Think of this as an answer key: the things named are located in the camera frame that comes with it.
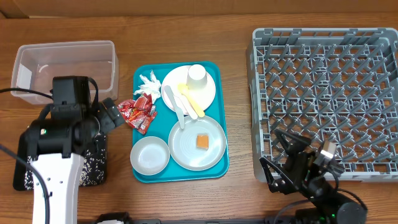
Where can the teal plastic tray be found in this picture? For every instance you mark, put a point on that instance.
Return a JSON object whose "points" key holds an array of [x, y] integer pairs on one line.
{"points": [[166, 119]]}

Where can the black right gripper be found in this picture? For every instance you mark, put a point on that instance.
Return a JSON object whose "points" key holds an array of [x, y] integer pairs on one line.
{"points": [[294, 165]]}

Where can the red snack wrapper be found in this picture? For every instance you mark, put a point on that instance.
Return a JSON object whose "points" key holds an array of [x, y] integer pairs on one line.
{"points": [[139, 113]]}

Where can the white napkin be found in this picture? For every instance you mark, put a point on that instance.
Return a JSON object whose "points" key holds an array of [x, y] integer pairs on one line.
{"points": [[150, 87]]}

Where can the grey small bowl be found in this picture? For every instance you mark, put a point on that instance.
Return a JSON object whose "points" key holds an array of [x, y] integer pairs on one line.
{"points": [[150, 155]]}

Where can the white round plate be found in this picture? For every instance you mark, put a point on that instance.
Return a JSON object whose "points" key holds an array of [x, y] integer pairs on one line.
{"points": [[204, 96]]}

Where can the grey dishwasher rack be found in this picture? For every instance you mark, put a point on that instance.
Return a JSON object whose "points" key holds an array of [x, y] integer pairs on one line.
{"points": [[337, 85]]}

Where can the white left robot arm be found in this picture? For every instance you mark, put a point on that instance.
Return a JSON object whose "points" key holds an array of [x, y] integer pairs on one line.
{"points": [[59, 142]]}

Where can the grey plastic knife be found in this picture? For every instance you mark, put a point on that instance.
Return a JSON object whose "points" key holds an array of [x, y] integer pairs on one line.
{"points": [[177, 109]]}

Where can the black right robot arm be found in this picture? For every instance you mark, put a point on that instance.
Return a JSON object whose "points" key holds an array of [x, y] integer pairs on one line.
{"points": [[335, 205]]}

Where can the black rice tray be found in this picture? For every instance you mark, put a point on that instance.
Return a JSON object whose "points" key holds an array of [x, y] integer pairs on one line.
{"points": [[93, 173]]}

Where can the white paper cup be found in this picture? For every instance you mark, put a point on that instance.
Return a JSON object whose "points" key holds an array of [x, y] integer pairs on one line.
{"points": [[196, 77]]}

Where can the yellow plastic spoon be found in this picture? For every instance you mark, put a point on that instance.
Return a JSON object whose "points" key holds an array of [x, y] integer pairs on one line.
{"points": [[183, 89]]}

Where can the grey round plate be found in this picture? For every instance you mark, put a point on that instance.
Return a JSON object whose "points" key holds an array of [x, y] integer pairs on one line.
{"points": [[183, 143]]}

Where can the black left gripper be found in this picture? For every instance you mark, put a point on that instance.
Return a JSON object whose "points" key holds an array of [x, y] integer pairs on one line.
{"points": [[107, 122]]}

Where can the clear plastic bin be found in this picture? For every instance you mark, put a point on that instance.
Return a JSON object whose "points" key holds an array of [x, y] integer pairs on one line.
{"points": [[36, 65]]}

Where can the orange food cube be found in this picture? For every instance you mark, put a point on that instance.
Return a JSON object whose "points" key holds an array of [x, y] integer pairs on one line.
{"points": [[203, 141]]}

